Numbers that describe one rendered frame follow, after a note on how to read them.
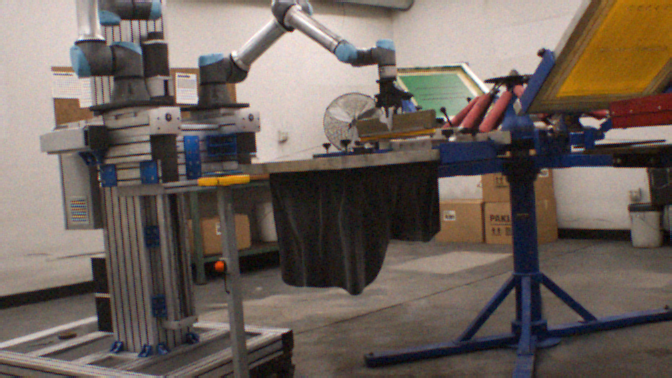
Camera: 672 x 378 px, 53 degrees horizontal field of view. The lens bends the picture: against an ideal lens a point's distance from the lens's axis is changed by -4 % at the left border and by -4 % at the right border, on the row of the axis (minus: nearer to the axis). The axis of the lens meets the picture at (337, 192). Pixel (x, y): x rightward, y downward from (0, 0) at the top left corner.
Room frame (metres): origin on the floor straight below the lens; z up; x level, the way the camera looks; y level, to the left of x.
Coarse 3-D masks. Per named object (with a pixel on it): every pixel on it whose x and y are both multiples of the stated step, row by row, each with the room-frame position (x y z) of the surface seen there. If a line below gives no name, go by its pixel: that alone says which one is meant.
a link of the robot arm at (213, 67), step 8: (200, 56) 3.01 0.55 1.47; (208, 56) 2.99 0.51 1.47; (216, 56) 3.00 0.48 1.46; (224, 56) 3.05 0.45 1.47; (200, 64) 3.01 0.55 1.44; (208, 64) 2.99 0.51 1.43; (216, 64) 3.00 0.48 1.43; (224, 64) 3.04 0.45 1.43; (200, 72) 3.01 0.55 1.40; (208, 72) 2.99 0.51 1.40; (216, 72) 3.00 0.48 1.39; (224, 72) 3.03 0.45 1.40; (200, 80) 3.01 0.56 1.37; (208, 80) 2.99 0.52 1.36; (216, 80) 2.99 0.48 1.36; (224, 80) 3.03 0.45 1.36
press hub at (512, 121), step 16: (496, 80) 3.33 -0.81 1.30; (512, 80) 3.32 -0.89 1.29; (512, 96) 3.32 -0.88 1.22; (512, 112) 3.31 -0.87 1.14; (512, 128) 3.29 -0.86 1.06; (528, 128) 3.27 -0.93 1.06; (528, 160) 3.16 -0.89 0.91; (512, 176) 3.31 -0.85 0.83; (528, 176) 3.28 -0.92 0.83; (512, 192) 3.33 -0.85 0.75; (528, 192) 3.30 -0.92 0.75; (512, 208) 3.34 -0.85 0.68; (528, 208) 3.30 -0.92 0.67; (512, 224) 3.35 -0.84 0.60; (528, 224) 3.30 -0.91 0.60; (528, 240) 3.30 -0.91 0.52; (528, 256) 3.30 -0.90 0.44; (512, 272) 3.36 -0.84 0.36; (528, 272) 3.30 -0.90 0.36; (512, 320) 3.38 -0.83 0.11; (544, 320) 3.32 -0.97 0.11; (544, 336) 3.29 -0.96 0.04
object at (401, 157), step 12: (348, 156) 2.20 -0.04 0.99; (360, 156) 2.23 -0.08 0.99; (372, 156) 2.27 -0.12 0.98; (384, 156) 2.31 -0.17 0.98; (396, 156) 2.35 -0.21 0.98; (408, 156) 2.39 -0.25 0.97; (420, 156) 2.43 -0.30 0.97; (432, 156) 2.47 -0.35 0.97; (240, 168) 2.59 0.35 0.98; (252, 168) 2.54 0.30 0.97; (264, 168) 2.48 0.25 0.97; (276, 168) 2.43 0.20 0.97; (288, 168) 2.38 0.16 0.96; (300, 168) 2.33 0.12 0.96; (312, 168) 2.28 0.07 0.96; (324, 168) 2.24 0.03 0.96; (336, 168) 2.19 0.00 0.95
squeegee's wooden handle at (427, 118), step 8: (416, 112) 2.67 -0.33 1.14; (424, 112) 2.64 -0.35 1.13; (432, 112) 2.62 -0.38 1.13; (360, 120) 2.91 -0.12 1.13; (368, 120) 2.87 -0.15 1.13; (376, 120) 2.83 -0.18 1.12; (400, 120) 2.73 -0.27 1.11; (408, 120) 2.70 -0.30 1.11; (416, 120) 2.67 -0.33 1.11; (424, 120) 2.64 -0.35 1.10; (432, 120) 2.62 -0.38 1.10; (360, 128) 2.90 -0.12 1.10; (368, 128) 2.87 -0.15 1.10; (376, 128) 2.83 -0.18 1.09; (384, 128) 2.80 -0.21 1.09; (392, 128) 2.77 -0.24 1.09; (400, 128) 2.73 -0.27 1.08
